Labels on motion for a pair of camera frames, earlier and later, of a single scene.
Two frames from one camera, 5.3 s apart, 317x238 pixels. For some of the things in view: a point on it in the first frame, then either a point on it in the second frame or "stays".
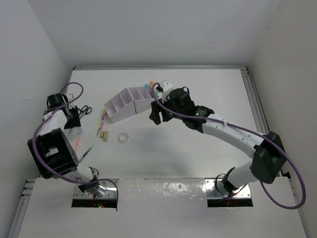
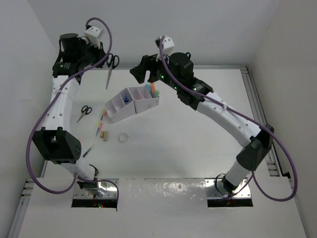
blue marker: (147, 87) stays
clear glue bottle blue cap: (76, 130) -> (126, 99)
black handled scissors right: (85, 110) stays
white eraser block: (106, 135) stays
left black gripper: (76, 122) -> (98, 52)
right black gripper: (155, 113) -> (147, 63)
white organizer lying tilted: (120, 107) stays
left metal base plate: (111, 192) stays
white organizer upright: (142, 100) stays
